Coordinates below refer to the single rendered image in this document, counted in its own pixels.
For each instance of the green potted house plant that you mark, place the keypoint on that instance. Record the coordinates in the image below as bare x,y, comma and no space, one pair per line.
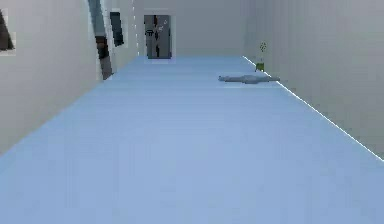
260,62

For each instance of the dark framed wall picture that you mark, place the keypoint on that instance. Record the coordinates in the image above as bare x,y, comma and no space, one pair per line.
5,36
117,29

